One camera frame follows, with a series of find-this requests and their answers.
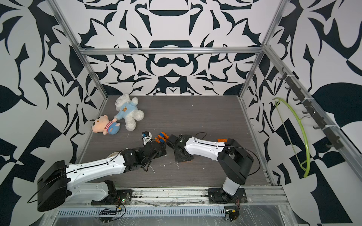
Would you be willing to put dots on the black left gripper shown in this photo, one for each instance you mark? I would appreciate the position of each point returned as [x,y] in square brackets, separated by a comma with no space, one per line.
[164,150]

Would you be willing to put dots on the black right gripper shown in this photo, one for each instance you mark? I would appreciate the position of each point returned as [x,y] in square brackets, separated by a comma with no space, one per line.
[185,159]

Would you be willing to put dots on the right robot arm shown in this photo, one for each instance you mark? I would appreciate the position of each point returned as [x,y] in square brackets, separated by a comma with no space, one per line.
[234,160]

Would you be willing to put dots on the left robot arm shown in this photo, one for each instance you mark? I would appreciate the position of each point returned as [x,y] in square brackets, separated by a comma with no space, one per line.
[59,180]

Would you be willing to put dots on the cream round toy clock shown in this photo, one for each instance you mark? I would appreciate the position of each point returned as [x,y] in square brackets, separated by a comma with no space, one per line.
[113,154]

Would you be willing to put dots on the white teddy bear blue shirt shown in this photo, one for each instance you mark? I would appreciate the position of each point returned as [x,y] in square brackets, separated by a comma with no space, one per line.
[128,110]

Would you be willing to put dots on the pink doll plush toy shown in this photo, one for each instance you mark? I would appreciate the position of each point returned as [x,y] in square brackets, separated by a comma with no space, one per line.
[103,125]

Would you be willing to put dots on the black connector box left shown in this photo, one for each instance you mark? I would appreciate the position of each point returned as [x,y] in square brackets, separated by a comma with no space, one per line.
[108,215]

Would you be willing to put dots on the black connector box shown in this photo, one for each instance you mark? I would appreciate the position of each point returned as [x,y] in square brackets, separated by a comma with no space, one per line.
[108,215]
[231,214]

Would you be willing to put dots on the black connector box right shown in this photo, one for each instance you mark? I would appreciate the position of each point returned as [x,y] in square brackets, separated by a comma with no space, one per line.
[231,214]

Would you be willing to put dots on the green hoop hanger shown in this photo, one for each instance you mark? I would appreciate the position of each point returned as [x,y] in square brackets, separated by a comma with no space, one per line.
[296,136]

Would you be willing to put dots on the black hook rack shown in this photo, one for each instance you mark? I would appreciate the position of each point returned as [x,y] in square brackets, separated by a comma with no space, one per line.
[311,110]

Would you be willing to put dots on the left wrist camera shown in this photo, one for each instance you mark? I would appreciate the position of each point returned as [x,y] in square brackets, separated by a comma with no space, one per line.
[146,137]

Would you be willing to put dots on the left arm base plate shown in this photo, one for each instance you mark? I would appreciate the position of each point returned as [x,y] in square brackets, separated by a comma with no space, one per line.
[114,196]

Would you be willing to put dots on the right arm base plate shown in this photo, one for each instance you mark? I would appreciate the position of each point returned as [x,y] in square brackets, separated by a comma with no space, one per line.
[217,195]

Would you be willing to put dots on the white cable duct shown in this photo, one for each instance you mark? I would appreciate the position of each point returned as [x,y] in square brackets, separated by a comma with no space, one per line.
[217,211]

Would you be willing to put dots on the aluminium frame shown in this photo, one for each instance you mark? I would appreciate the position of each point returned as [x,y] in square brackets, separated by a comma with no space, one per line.
[211,69]

